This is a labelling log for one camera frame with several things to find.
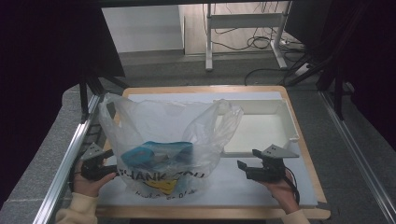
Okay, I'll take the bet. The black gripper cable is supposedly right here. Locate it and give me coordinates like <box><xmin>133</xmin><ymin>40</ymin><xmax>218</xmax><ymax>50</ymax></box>
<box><xmin>284</xmin><ymin>166</ymin><xmax>302</xmax><ymax>206</ymax></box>

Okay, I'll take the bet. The clear plastic shopping bag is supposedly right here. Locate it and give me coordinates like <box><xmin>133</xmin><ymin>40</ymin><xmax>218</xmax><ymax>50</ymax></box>
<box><xmin>98</xmin><ymin>92</ymin><xmax>245</xmax><ymax>200</ymax></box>

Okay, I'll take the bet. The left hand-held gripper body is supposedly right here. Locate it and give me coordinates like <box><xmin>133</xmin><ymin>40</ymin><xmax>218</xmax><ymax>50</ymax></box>
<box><xmin>79</xmin><ymin>142</ymin><xmax>109</xmax><ymax>182</ymax></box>

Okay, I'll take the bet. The person's right hand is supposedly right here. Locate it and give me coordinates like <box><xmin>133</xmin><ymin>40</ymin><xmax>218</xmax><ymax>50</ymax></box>
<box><xmin>260</xmin><ymin>172</ymin><xmax>301</xmax><ymax>216</ymax></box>

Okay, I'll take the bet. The white panel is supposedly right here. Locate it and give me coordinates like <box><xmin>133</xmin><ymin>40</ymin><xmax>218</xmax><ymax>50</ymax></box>
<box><xmin>101</xmin><ymin>5</ymin><xmax>185</xmax><ymax>54</ymax></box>

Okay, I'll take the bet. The tangle of black floor cables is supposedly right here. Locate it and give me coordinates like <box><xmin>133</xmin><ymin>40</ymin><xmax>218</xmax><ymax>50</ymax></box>
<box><xmin>213</xmin><ymin>26</ymin><xmax>283</xmax><ymax>53</ymax></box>

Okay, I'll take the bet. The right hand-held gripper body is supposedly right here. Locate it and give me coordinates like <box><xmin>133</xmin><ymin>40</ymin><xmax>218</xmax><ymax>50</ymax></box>
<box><xmin>247</xmin><ymin>144</ymin><xmax>300</xmax><ymax>184</ymax></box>

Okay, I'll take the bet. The person's left hand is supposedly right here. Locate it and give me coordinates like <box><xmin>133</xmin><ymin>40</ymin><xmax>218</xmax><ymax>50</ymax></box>
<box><xmin>73</xmin><ymin>160</ymin><xmax>117</xmax><ymax>198</ymax></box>

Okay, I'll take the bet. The black floor cable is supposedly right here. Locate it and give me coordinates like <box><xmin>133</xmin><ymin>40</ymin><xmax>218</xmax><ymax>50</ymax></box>
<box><xmin>244</xmin><ymin>66</ymin><xmax>295</xmax><ymax>87</ymax></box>

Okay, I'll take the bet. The blue snack pouch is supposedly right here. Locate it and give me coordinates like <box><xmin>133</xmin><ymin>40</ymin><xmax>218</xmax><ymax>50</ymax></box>
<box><xmin>120</xmin><ymin>140</ymin><xmax>194</xmax><ymax>195</ymax></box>

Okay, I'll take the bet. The pale grey table mat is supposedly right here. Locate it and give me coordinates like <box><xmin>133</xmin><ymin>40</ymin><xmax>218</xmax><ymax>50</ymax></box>
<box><xmin>98</xmin><ymin>91</ymin><xmax>319</xmax><ymax>208</ymax></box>

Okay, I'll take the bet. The white metal desk frame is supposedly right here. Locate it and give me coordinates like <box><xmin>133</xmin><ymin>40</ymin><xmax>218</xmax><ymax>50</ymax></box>
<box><xmin>205</xmin><ymin>2</ymin><xmax>290</xmax><ymax>72</ymax></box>

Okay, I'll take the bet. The black bracket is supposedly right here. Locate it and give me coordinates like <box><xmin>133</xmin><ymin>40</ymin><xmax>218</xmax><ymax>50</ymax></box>
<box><xmin>83</xmin><ymin>123</ymin><xmax>105</xmax><ymax>146</ymax></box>

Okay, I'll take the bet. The white plastic bin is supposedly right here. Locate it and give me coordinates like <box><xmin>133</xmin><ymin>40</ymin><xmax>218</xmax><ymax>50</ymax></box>
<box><xmin>212</xmin><ymin>98</ymin><xmax>301</xmax><ymax>158</ymax></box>

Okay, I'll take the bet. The aluminium rail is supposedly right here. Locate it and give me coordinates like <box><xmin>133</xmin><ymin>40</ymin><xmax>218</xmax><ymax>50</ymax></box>
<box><xmin>32</xmin><ymin>93</ymin><xmax>103</xmax><ymax>224</ymax></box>
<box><xmin>319</xmin><ymin>89</ymin><xmax>396</xmax><ymax>224</ymax></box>

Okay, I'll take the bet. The dark curtain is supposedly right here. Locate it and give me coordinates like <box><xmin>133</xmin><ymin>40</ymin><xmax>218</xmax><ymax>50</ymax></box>
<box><xmin>0</xmin><ymin>0</ymin><xmax>126</xmax><ymax>207</ymax></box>
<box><xmin>284</xmin><ymin>0</ymin><xmax>396</xmax><ymax>152</ymax></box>

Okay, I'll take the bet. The white power strip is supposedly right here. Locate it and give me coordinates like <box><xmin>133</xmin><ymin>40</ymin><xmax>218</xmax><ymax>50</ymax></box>
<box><xmin>293</xmin><ymin>63</ymin><xmax>313</xmax><ymax>77</ymax></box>

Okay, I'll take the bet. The black metal stand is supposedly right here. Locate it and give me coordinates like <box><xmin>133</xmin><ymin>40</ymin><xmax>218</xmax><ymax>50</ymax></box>
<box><xmin>78</xmin><ymin>74</ymin><xmax>129</xmax><ymax>123</ymax></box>
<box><xmin>285</xmin><ymin>54</ymin><xmax>347</xmax><ymax>121</ymax></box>

